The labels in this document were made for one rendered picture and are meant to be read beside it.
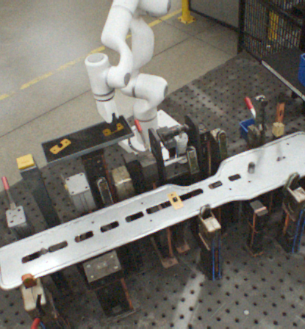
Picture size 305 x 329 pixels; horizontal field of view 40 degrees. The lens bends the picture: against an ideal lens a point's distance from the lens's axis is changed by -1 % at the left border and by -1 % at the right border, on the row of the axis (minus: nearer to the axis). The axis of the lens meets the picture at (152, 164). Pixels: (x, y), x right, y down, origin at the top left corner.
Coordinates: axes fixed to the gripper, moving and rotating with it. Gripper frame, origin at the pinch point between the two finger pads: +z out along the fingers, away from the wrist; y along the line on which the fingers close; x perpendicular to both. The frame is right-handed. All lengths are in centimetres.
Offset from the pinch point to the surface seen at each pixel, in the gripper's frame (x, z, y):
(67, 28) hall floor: 86, 118, -326
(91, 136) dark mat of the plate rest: -9.0, 2.5, -1.8
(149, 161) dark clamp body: 6.0, 10.8, 17.6
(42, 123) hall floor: -1, 118, -179
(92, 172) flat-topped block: -13.6, 18.1, 1.4
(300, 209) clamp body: 42, 19, 66
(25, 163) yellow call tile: -37.1, 2.6, -4.4
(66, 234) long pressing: -35.9, 18.6, 24.2
